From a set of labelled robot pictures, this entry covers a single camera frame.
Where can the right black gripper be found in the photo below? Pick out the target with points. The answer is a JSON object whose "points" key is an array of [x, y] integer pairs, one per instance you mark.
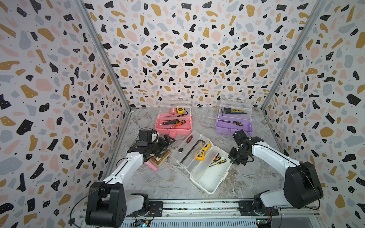
{"points": [[232, 159]]}

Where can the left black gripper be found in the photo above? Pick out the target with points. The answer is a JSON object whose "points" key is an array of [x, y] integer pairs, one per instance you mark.
{"points": [[163, 146]]}

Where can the pink toolbox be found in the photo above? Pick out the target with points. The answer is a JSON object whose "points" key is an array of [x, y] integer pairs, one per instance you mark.
{"points": [[175, 116]]}

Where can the white toolbox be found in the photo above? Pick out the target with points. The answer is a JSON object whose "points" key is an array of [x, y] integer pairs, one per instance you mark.
{"points": [[199, 173]]}

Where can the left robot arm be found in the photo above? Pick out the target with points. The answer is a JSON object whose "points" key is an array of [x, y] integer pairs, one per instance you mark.
{"points": [[107, 203]]}

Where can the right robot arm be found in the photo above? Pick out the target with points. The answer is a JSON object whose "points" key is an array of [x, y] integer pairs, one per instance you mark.
{"points": [[301, 183]]}

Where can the wooden checkerboard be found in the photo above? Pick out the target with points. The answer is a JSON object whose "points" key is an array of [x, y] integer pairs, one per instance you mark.
{"points": [[158, 161]]}

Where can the yellow black screwdriver pair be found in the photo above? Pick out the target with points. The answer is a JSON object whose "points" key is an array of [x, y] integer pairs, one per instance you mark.
{"points": [[217, 161]]}

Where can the screwdriver in purple box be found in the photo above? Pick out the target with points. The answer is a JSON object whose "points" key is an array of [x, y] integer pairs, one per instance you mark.
{"points": [[233, 122]]}

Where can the black orange large screwdriver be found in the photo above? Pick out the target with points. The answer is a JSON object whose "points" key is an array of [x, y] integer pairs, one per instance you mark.
{"points": [[170, 122]]}

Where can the yellow tape measure left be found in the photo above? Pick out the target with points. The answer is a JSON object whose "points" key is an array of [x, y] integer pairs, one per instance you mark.
{"points": [[206, 147]]}

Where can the black hex key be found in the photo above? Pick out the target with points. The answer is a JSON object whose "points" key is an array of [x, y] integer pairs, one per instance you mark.
{"points": [[199, 141]]}

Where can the purple toolbox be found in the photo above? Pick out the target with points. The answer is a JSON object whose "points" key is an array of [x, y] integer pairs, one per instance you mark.
{"points": [[238, 104]]}

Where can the yellow tape measure right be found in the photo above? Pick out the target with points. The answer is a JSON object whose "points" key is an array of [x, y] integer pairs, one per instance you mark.
{"points": [[200, 156]]}

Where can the yellow tape measure in pink box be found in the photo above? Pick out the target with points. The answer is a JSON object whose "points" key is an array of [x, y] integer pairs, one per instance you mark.
{"points": [[180, 110]]}

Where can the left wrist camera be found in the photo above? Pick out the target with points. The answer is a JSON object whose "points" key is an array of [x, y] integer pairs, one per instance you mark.
{"points": [[146, 135]]}

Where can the red handle ratchet screwdriver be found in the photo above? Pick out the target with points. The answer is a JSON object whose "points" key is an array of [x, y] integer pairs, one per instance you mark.
{"points": [[185, 143]]}

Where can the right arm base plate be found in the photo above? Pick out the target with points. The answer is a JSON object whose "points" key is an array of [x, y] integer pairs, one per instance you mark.
{"points": [[256, 208]]}

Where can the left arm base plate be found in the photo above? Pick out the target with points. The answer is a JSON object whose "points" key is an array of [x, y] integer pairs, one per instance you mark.
{"points": [[152, 209]]}

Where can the aluminium front rail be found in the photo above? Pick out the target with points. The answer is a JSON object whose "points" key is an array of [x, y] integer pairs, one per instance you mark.
{"points": [[220, 213]]}

